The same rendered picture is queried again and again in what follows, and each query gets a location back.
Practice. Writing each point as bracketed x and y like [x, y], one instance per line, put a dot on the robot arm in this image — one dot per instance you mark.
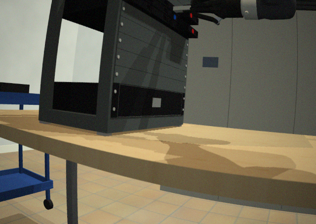
[268, 9]

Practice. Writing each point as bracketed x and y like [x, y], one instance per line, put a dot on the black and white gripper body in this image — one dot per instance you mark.
[230, 9]

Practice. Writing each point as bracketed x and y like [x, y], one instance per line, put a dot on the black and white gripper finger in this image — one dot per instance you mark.
[200, 3]
[197, 10]

